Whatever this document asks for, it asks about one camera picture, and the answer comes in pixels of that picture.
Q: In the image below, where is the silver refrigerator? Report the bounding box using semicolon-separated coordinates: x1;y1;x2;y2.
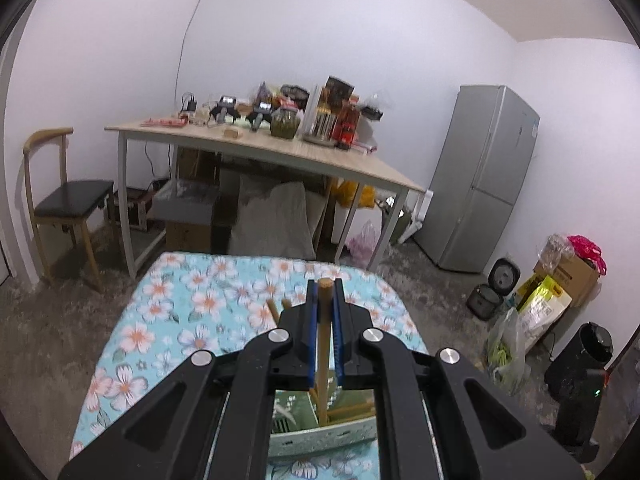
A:
414;85;541;275

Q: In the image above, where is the black device with green light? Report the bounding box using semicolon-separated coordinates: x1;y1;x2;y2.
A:
552;367;609;464

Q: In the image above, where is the clear bag of greens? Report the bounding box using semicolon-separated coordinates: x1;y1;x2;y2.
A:
487;307;532;396

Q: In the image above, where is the olive green bag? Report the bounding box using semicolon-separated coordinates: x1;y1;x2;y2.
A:
377;195;412;244

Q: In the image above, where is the brown cardboard box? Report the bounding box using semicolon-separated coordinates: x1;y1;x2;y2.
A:
165;222;214;254

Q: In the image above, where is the black rice cooker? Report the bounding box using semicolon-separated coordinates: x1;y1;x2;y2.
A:
466;257;522;322

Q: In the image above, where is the pink plastic bag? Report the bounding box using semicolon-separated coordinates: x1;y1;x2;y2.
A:
347;220;381;264

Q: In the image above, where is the wooden chair with dark seat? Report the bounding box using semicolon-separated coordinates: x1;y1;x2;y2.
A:
23;127;117;294

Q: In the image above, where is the green plastic utensil holder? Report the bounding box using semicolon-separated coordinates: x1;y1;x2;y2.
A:
267;390;377;457

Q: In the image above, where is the wooden desk with white legs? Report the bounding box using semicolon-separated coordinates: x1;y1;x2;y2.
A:
105;120;426;279

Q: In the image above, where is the tan wooden chopstick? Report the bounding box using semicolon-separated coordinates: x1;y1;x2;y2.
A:
319;277;334;429

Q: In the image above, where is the yellow and white sack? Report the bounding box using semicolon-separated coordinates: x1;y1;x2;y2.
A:
515;275;574;356

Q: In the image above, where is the clear crumpled plastic bag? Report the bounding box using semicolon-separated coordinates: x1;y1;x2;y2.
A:
542;234;576;266

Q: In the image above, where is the bunch of wooden chopsticks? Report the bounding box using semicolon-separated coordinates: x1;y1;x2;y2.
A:
265;299;376;426

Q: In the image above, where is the black cylindrical appliance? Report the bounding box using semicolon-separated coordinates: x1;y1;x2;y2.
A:
545;322;614;402

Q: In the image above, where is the glass jar with green contents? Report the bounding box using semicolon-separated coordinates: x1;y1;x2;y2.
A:
270;107;302;140

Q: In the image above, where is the metal cutlery rack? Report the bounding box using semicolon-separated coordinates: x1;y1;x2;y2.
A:
302;105;339;147

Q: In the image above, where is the black printed box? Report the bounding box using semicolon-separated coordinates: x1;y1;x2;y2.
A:
324;76;356;106

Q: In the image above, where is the pink crumpled bag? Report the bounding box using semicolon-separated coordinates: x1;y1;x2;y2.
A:
566;235;608;276

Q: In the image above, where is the yellow plastic bag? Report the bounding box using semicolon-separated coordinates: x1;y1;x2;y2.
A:
332;180;376;209

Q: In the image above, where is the blue floral cloth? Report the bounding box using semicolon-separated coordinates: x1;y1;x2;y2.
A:
70;251;431;480

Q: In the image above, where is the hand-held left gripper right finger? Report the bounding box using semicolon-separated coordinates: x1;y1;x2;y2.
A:
331;278;590;480

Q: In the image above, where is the white leaning panel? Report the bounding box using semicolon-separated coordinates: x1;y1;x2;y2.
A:
405;190;434;241

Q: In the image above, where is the wall cable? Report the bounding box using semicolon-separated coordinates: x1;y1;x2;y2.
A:
172;0;221;106

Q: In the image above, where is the oil bottle with red label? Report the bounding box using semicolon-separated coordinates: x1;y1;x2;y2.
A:
335;100;361;149

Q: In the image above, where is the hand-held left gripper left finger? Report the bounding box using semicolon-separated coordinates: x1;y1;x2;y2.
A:
56;279;320;480

